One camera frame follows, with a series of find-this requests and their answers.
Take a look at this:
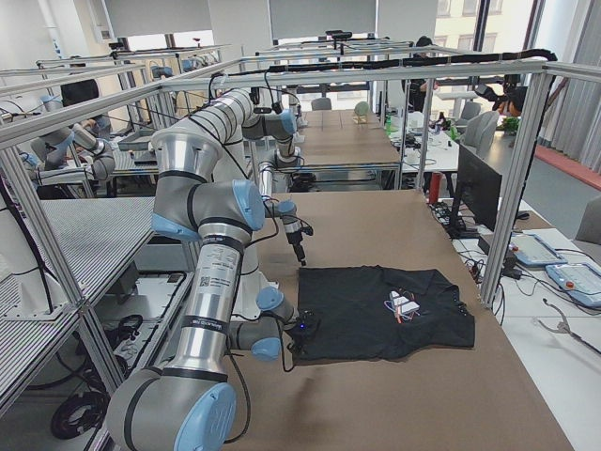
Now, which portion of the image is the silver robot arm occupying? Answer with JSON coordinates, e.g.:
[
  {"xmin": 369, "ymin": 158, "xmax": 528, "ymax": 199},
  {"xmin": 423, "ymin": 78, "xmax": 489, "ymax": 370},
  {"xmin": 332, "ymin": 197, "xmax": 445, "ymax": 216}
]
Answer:
[
  {"xmin": 105, "ymin": 126, "xmax": 267, "ymax": 450},
  {"xmin": 187, "ymin": 88, "xmax": 313, "ymax": 266}
]

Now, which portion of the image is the blue teach pendant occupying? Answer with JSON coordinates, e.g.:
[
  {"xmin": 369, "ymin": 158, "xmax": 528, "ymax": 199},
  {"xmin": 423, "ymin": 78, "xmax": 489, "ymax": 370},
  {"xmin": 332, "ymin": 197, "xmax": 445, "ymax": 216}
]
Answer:
[{"xmin": 509, "ymin": 233, "xmax": 567, "ymax": 268}]

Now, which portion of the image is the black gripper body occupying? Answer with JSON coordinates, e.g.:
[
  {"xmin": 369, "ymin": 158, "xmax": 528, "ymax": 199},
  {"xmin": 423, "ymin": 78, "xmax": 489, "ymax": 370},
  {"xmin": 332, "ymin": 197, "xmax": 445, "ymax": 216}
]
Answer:
[
  {"xmin": 281, "ymin": 216, "xmax": 314, "ymax": 245},
  {"xmin": 285, "ymin": 310, "xmax": 321, "ymax": 352}
]

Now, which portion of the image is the black computer monitor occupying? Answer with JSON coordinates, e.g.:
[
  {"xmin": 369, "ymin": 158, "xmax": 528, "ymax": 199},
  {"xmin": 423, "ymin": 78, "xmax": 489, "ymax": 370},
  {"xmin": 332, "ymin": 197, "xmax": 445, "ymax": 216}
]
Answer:
[{"xmin": 447, "ymin": 144, "xmax": 502, "ymax": 239}]

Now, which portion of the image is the black t-shirt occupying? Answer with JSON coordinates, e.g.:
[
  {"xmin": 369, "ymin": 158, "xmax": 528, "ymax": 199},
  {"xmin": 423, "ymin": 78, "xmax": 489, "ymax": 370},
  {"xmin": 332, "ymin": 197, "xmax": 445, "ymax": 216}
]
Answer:
[{"xmin": 293, "ymin": 266, "xmax": 475, "ymax": 363}]

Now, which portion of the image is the metal reacher grabber tool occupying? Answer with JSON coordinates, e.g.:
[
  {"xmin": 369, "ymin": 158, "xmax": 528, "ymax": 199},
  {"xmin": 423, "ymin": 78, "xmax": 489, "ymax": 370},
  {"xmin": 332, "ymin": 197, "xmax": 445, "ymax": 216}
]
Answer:
[{"xmin": 537, "ymin": 298, "xmax": 601, "ymax": 356}]

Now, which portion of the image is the striped aluminium work table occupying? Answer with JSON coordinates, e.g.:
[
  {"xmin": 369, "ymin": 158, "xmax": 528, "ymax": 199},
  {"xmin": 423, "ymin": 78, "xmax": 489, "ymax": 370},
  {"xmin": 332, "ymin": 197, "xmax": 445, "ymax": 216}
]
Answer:
[{"xmin": 0, "ymin": 195, "xmax": 159, "ymax": 339}]

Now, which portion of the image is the aluminium frame cage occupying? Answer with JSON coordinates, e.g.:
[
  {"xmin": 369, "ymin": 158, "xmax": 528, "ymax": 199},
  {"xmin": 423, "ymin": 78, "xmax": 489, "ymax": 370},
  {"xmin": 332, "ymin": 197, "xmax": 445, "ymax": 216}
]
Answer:
[{"xmin": 0, "ymin": 44, "xmax": 601, "ymax": 414}]

